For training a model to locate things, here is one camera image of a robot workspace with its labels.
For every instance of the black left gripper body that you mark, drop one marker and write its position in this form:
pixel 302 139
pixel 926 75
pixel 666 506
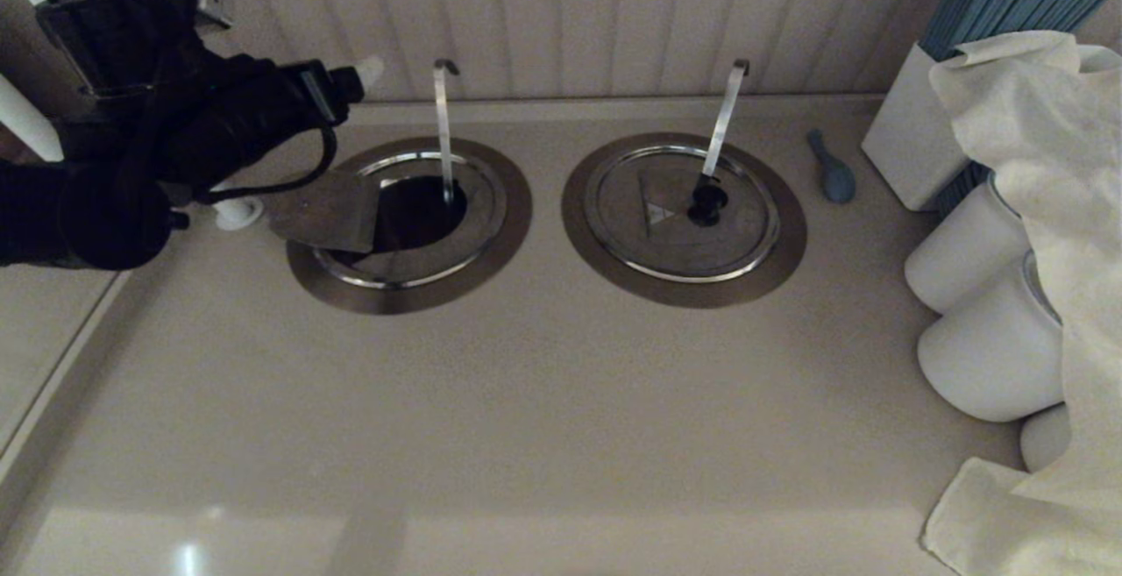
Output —
pixel 254 111

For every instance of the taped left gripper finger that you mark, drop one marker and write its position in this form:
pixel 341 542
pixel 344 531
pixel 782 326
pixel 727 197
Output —
pixel 359 81

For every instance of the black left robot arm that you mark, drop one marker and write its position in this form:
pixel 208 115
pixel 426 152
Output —
pixel 105 216

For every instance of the right round metal lid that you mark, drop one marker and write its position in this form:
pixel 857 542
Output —
pixel 684 297

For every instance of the blue plastic spoon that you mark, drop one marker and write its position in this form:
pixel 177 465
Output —
pixel 835 180

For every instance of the white pole base flange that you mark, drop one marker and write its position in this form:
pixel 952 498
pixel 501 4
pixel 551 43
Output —
pixel 237 218

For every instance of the steel soup pot insert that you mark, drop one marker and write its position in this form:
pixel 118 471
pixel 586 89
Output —
pixel 421 216

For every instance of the short white pole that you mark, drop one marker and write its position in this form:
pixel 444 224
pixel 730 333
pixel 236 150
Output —
pixel 26 120

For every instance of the white straw holder box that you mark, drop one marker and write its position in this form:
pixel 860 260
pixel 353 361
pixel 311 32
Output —
pixel 912 138

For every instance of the white woven cloth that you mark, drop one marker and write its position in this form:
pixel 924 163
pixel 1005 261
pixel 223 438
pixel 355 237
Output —
pixel 1052 164

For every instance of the small white ceramic jar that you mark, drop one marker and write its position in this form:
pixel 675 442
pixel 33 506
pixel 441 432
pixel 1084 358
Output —
pixel 1043 440

